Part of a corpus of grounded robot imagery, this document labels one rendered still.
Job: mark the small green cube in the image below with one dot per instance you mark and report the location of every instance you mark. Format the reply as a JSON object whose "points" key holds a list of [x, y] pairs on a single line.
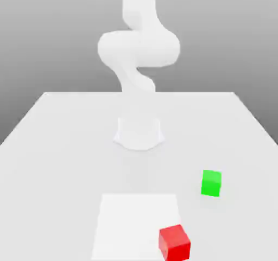
{"points": [[211, 184]]}

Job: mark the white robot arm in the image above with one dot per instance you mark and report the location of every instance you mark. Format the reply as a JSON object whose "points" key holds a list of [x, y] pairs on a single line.
{"points": [[139, 48]]}

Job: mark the small red cube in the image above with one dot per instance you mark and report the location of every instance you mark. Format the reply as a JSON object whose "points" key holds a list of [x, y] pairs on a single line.
{"points": [[174, 243]]}

